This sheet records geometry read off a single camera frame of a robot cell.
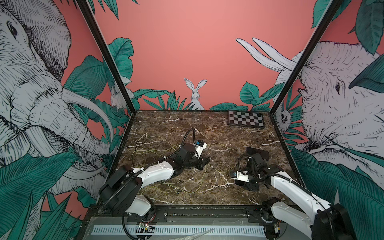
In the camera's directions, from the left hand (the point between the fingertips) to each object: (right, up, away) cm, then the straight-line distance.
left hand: (211, 159), depth 81 cm
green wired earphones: (-11, -18, 0) cm, 21 cm away
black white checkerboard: (+30, +24, +33) cm, 51 cm away
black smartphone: (+20, -12, -8) cm, 25 cm away
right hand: (+19, -10, +4) cm, 22 cm away
